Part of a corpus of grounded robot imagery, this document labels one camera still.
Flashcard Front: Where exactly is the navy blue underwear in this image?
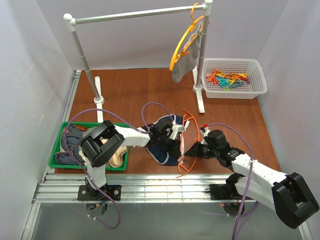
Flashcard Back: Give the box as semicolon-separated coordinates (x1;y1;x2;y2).
146;114;183;167

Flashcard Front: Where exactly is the orange plastic hanger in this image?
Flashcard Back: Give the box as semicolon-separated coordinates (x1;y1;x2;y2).
176;108;200;179

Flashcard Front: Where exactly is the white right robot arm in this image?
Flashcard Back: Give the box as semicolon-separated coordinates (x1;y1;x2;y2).
184;128;320;229

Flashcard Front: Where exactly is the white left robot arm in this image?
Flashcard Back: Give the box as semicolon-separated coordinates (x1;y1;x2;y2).
80;117;188;200

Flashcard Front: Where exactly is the beige underwear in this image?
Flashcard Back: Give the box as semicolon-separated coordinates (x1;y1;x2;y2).
107;146;128;168

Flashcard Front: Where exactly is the grey hanging underwear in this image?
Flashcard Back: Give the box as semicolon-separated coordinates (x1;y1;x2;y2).
171;22;204;83

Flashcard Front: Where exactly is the striped blue underwear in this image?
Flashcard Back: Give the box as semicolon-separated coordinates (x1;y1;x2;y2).
54;125;85;166

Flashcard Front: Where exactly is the yellow plastic hanger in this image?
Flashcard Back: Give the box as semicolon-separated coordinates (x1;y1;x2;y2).
169;2;204;71

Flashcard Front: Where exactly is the white plastic basket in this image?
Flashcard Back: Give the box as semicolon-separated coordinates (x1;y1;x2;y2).
202;58;268;99

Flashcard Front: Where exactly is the teal clothespin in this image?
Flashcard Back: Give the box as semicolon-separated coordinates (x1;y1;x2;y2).
228;81;245;88

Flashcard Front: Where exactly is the green plastic tray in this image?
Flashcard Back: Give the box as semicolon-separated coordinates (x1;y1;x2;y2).
48;121;129;172

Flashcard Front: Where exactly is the white clothes rack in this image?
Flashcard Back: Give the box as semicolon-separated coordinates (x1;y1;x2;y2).
63;0;213;123

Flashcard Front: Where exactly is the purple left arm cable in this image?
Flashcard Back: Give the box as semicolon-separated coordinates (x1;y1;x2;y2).
62;101;177;230

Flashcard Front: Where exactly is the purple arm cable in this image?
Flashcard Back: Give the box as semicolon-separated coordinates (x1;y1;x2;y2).
204;123;261;240
62;101;177;230

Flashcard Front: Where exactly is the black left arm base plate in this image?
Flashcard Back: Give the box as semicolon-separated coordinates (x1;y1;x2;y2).
77;184;122;201

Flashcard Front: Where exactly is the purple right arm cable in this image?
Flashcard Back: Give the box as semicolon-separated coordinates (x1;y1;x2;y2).
204;123;261;240

